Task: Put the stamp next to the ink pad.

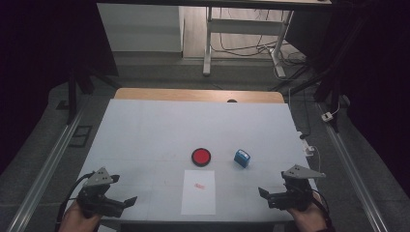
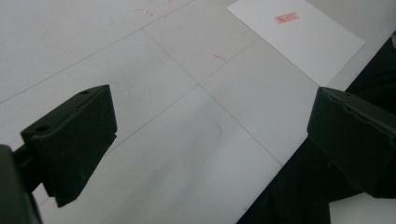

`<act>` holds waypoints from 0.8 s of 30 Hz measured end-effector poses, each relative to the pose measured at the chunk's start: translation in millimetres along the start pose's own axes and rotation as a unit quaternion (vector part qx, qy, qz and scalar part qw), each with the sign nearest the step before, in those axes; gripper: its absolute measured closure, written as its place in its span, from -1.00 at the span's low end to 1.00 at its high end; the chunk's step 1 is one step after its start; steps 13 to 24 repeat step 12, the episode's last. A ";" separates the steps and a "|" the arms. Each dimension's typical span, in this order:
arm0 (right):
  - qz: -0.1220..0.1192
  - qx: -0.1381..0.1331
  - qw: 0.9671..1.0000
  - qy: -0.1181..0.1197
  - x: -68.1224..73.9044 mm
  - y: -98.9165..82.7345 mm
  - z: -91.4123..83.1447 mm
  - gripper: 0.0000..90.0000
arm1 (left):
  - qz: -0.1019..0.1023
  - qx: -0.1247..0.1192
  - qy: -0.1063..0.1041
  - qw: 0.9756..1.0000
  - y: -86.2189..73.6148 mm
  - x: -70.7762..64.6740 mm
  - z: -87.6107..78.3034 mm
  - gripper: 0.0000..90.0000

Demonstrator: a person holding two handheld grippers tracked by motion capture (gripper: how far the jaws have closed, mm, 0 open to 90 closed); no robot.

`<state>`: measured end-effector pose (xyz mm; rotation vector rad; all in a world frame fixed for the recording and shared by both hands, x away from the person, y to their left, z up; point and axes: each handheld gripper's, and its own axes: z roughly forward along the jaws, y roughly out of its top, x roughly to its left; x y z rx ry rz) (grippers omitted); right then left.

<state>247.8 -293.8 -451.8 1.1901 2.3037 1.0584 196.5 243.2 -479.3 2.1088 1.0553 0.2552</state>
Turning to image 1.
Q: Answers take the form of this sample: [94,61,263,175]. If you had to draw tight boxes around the black metal stand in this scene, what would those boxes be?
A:
[66,64,122,126]
[270,47,343,133]

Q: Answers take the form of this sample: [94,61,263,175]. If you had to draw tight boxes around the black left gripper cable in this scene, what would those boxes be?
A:
[53,171,97,232]

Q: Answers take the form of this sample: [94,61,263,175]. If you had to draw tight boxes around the white cabinet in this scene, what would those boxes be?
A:
[97,3,185,53]

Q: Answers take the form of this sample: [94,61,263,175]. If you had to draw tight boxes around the white metal table frame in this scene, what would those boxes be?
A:
[211,8,308,82]

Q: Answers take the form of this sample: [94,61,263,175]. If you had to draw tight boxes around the white power strip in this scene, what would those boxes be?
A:
[296,130,315,158]

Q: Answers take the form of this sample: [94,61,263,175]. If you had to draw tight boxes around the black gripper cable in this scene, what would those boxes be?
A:
[53,171,97,232]
[310,188,334,230]

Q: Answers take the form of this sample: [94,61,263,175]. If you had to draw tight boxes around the red ink pad black case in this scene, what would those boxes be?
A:
[190,147,213,167]

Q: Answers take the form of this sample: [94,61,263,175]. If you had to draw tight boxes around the person's right hand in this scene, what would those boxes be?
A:
[286,195,334,232]

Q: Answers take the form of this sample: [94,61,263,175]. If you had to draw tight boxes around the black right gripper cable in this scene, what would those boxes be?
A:
[310,188,334,230]

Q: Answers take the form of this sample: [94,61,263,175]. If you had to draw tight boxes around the metal floor rail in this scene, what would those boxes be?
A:
[317,102,391,232]
[6,105,86,232]

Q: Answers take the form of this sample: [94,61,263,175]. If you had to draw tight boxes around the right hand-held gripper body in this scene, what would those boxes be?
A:
[266,164,327,213]

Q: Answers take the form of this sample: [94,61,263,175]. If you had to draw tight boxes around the white-legged desk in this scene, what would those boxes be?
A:
[96,0,333,78]

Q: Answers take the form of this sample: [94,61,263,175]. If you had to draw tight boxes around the dark curtain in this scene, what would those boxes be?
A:
[285,0,410,201]
[0,0,119,176]

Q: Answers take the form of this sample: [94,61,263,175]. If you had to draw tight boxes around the white paper sheet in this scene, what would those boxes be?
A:
[180,169,217,217]

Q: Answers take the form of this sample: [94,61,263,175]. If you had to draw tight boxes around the wooden table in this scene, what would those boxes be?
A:
[113,87,286,104]

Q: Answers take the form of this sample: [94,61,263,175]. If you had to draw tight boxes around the person's left hand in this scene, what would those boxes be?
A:
[59,200,103,232]

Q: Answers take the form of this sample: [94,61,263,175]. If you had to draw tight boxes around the white board table cover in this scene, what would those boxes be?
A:
[74,98,329,223]

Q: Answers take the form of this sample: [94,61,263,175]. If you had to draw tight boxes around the blue stamp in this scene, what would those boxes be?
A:
[233,148,251,168]

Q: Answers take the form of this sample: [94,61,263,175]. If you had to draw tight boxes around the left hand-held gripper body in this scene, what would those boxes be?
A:
[76,166,127,218]

